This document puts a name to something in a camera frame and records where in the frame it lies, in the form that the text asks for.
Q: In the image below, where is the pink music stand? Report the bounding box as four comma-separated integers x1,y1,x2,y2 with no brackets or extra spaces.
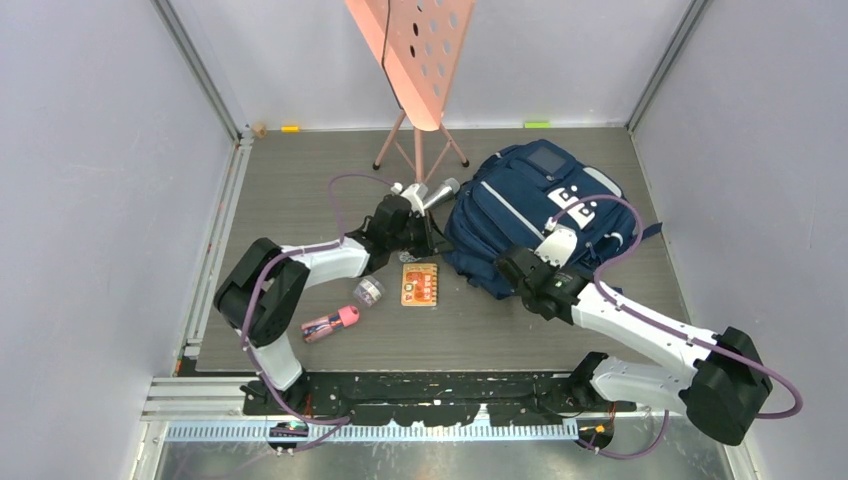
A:
345,0,476,183

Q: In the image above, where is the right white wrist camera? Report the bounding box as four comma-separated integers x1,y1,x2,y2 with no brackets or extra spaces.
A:
534,218,578,267

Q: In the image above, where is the small purple glitter jar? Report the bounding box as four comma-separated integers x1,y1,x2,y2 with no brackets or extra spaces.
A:
353,275,385,307

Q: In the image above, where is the navy blue student backpack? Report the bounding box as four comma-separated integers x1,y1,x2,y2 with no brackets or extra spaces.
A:
443,139,662,300

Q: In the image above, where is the small wooden block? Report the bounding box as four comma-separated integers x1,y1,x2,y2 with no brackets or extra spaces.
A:
251,122,268,139

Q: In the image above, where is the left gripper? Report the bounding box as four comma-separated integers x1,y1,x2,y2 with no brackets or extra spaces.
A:
386,207,451,257

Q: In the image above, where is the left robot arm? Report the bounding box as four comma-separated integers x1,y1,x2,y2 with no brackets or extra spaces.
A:
213,194,453,414

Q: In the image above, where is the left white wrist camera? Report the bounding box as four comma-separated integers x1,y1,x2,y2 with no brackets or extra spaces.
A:
390,182,428,217

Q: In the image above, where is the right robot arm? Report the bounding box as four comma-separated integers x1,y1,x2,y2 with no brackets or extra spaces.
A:
494,247,773,446

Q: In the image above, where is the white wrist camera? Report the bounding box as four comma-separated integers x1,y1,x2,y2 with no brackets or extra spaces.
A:
534,218,578,267
390,182,428,217

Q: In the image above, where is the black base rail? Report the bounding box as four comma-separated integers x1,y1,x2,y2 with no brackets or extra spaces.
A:
240,371,636,427

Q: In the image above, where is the silver microphone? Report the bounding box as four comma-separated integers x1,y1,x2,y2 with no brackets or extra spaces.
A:
423,178,461,210

